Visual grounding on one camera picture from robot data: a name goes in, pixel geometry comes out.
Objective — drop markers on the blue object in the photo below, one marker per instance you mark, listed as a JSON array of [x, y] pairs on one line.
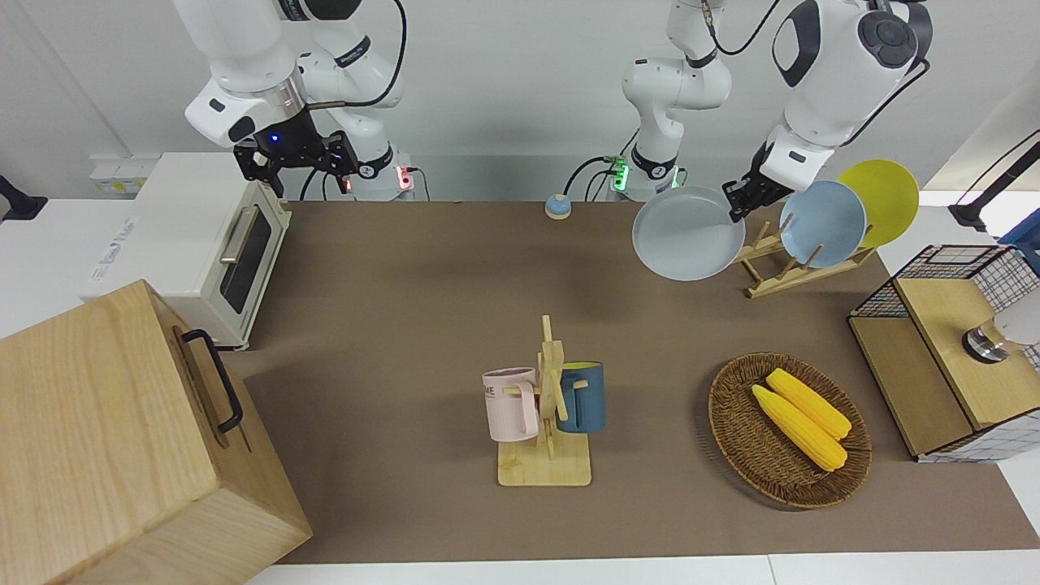
[[1028, 244]]

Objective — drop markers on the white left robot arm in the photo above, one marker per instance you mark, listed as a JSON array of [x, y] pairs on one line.
[[837, 73]]

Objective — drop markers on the yellow corn cob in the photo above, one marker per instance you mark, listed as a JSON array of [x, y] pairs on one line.
[[796, 426], [808, 402]]

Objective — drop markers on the gray plate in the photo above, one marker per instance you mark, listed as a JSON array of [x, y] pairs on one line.
[[682, 236]]

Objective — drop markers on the light blue plate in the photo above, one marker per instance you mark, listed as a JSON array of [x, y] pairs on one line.
[[825, 227]]

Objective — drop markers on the dark blue mug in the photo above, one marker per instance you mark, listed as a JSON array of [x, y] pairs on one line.
[[587, 402]]

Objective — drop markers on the blue service bell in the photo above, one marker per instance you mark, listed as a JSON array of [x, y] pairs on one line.
[[557, 207]]

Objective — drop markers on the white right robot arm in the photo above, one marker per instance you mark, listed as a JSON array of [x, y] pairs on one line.
[[244, 41]]

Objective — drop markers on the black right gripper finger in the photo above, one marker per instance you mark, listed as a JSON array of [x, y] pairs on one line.
[[341, 154], [250, 161]]

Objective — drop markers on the white wall socket strip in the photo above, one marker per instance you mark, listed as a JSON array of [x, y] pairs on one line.
[[122, 175]]

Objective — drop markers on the brown wicker basket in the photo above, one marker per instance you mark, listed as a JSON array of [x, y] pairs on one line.
[[747, 439]]

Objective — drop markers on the wooden plate rack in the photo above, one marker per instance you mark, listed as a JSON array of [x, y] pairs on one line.
[[812, 272]]

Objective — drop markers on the brown table mat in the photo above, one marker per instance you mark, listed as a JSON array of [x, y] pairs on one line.
[[406, 284]]

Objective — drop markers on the yellow plate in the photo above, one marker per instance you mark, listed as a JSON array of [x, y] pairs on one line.
[[890, 195]]

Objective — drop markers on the white toaster oven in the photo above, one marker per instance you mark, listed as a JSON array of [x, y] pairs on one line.
[[162, 236]]

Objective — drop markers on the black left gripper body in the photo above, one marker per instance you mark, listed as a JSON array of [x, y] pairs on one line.
[[764, 185]]

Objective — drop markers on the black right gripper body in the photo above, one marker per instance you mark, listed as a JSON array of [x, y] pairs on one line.
[[280, 142]]

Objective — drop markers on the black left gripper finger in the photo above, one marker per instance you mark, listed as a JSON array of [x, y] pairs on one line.
[[764, 205], [737, 199]]

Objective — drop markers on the wooden drawer box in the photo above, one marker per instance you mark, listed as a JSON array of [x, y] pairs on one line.
[[97, 439]]

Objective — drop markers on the black stand base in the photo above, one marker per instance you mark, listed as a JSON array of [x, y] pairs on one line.
[[20, 207]]

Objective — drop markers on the wooden mug rack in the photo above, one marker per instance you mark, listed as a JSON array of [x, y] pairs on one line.
[[544, 467]]

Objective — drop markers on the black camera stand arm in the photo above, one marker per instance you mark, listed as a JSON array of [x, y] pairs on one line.
[[971, 215]]

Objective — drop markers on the pink mug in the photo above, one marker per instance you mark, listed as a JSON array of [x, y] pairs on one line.
[[508, 406]]

